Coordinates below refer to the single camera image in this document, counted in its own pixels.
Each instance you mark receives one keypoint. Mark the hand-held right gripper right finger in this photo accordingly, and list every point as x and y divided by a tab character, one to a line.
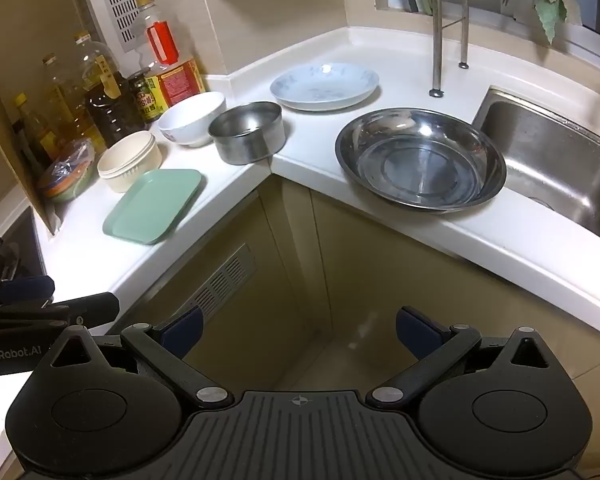
420	335

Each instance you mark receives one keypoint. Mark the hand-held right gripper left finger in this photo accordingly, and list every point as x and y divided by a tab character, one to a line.
182	332

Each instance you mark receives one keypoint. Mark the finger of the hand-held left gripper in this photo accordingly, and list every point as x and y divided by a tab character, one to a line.
95	306
27	289

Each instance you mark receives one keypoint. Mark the cream plastic bowl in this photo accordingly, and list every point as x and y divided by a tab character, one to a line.
130	160

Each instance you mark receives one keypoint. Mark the round stainless steel container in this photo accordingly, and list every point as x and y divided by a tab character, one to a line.
250	147

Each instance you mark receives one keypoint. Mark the black gas stove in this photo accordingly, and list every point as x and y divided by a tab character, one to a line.
15	245

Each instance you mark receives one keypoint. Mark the cabinet vent grille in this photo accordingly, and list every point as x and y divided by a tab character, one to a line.
220	280

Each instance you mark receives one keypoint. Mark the green rectangular plate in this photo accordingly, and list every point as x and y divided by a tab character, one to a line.
152	207

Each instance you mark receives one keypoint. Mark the plastic wrapped bowl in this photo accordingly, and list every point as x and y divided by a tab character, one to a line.
65	180

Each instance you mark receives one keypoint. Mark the beige kitchen cabinet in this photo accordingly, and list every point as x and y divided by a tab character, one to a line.
290	260

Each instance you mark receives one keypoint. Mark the small yellow capped bottle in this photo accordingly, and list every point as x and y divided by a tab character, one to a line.
35	130

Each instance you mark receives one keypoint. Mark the large stainless steel basin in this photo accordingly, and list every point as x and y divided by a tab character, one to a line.
420	170

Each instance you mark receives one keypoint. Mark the yellow oil bottle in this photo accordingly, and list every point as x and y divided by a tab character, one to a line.
67	110

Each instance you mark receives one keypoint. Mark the dark oil bottle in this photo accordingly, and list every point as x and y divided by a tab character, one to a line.
112	110

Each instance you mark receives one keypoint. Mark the white ceramic bowl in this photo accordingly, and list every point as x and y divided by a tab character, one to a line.
190	120

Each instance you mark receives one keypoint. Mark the small labelled glass jar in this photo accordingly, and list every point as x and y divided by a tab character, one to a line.
147	100

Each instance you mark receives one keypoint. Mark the stainless steel sink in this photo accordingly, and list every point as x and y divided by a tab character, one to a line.
555	170

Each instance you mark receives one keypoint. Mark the white blue patterned plate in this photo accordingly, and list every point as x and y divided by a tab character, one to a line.
325	85

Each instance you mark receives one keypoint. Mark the metal dish rack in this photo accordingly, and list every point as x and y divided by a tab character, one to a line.
437	35

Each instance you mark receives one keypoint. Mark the grey perforated vent panel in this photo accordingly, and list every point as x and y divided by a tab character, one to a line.
115	0

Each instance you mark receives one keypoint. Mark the green cloth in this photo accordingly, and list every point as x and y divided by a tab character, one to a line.
550	10

